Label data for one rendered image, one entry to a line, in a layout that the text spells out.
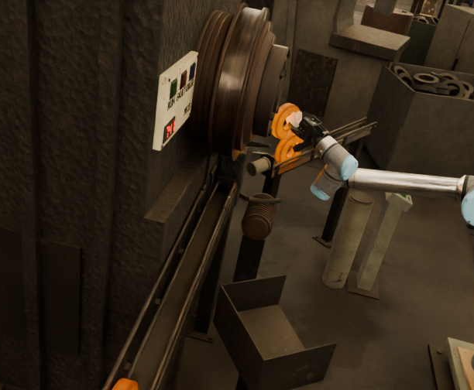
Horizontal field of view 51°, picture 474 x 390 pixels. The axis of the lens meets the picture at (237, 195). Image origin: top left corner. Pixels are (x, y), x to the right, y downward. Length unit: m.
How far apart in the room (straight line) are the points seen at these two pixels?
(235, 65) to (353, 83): 2.92
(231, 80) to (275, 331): 0.70
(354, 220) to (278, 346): 1.14
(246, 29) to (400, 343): 1.64
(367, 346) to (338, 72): 2.48
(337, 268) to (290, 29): 2.32
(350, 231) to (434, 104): 1.51
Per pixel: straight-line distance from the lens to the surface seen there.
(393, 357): 2.42
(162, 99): 1.14
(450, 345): 2.43
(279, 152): 2.15
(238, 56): 1.37
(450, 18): 6.01
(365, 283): 2.67
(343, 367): 2.27
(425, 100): 3.65
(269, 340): 1.40
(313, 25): 4.25
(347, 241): 2.47
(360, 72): 4.20
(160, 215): 1.29
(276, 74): 1.44
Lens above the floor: 1.58
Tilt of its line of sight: 29 degrees down
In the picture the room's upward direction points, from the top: 11 degrees clockwise
